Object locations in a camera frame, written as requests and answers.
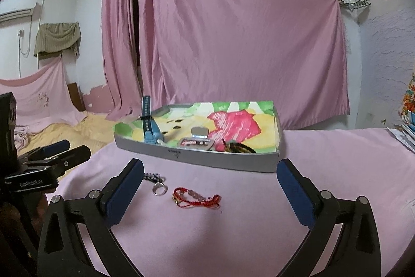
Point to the yellow bed blanket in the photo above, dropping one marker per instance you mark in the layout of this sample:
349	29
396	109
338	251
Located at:
94	131

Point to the olive green hanging cloth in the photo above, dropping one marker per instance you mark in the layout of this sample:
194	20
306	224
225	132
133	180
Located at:
57	37

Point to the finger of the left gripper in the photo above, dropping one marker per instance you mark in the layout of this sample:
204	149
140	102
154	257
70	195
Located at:
52	168
44	152

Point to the wire wall rack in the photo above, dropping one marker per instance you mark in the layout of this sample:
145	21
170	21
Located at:
352	5

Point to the pink hanging sheet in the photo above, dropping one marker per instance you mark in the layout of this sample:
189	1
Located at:
42	99

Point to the pink table cloth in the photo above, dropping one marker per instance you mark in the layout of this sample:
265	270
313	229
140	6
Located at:
254	232

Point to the white air conditioner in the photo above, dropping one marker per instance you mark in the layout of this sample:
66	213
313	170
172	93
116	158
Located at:
14	9

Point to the blue smart watch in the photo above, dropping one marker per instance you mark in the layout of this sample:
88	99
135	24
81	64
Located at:
151	131

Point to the grey cardboard tray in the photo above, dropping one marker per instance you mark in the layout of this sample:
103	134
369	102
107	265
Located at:
235	156

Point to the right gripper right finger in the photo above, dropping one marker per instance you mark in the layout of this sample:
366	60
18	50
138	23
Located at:
301	193

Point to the pink curtain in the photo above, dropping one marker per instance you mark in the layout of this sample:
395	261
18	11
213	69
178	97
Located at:
291	52

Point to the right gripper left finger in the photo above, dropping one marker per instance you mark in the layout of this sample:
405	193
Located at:
119	191

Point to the floral watercolour tray liner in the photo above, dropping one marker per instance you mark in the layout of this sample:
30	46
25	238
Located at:
254	124

